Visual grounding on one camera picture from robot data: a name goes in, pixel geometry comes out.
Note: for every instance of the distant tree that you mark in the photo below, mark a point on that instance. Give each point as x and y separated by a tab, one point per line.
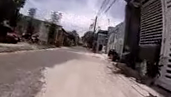
88	38

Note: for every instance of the small grey building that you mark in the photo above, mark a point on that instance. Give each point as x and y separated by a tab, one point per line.
101	38

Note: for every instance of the utility pole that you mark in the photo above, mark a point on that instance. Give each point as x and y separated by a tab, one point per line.
94	27

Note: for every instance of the pale grey building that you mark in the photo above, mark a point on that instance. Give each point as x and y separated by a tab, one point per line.
117	40

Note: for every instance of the grey asphalt road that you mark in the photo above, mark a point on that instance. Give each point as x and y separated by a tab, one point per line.
77	83

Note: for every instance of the thin tall tree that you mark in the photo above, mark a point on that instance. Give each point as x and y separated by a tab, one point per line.
32	12
55	17

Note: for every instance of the low grey building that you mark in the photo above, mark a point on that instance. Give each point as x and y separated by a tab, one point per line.
41	30

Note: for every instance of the parked motorcycles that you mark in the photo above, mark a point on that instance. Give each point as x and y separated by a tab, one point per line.
32	38

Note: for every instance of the plants by gate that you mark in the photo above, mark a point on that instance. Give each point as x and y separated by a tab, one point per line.
152	68

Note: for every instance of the red car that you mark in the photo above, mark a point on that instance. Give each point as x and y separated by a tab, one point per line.
11	37

